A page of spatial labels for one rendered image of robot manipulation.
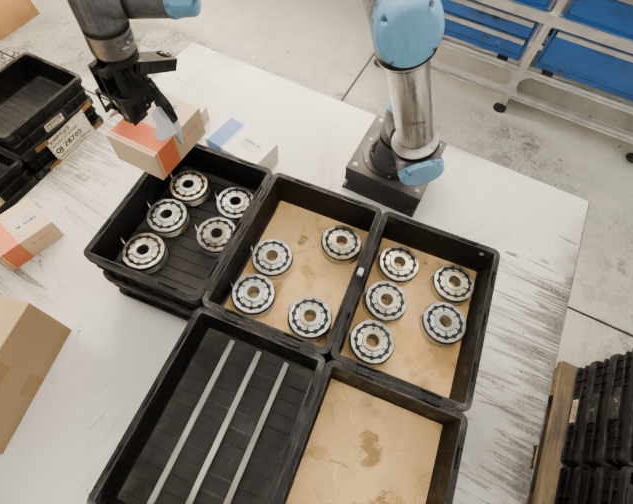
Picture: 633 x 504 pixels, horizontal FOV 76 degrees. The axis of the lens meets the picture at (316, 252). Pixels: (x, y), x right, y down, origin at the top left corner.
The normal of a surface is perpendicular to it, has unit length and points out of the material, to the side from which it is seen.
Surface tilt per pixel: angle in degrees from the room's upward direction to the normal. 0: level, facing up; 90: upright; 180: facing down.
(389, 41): 85
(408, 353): 0
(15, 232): 0
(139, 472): 0
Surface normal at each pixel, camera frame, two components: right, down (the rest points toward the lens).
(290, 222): 0.06, -0.47
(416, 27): 0.09, 0.84
